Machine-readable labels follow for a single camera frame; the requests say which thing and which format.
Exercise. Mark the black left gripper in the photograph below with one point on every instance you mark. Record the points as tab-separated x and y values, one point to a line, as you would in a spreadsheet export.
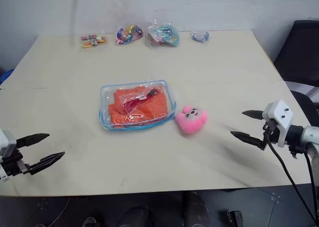
11	166

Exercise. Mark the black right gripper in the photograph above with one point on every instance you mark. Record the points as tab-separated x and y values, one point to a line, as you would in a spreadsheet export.
273	133

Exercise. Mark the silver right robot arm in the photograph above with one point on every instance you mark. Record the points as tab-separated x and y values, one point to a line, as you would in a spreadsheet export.
309	137

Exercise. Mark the clear pouch with orange cloth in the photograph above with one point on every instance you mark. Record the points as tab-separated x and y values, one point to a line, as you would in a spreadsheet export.
106	117

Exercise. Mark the orange cloth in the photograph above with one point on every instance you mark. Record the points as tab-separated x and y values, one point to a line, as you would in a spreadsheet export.
154	107

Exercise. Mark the small blue packet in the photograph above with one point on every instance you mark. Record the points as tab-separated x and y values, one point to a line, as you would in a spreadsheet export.
200	35

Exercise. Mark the clear bag of teal accessories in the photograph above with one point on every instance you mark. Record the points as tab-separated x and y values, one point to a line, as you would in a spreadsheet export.
162	35

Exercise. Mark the pink plush bunny toy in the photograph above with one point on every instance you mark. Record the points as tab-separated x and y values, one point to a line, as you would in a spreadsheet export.
192	121

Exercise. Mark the blue object beside table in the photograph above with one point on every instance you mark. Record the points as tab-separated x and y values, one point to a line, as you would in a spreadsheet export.
5	75

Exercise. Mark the black office chair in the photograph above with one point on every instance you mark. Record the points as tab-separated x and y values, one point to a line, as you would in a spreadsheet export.
301	52

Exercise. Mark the small black box under table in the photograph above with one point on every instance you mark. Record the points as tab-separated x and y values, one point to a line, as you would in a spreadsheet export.
235	219

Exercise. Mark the dark rounded shape under table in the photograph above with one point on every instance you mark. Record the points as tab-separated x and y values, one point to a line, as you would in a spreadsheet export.
197	209
134	217

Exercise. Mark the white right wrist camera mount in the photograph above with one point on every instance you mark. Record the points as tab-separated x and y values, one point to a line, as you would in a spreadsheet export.
281	115

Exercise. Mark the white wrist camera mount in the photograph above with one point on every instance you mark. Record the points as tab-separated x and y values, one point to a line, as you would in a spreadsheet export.
281	115
7	140

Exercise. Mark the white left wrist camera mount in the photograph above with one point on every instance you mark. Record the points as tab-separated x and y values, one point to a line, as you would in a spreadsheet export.
7	140

